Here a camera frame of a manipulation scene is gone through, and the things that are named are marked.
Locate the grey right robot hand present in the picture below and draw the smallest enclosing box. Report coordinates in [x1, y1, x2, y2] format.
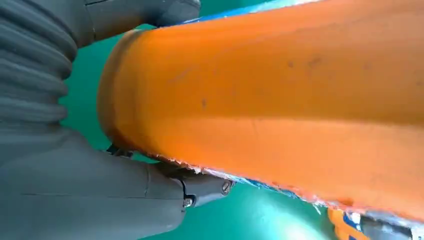
[0, 0, 235, 240]

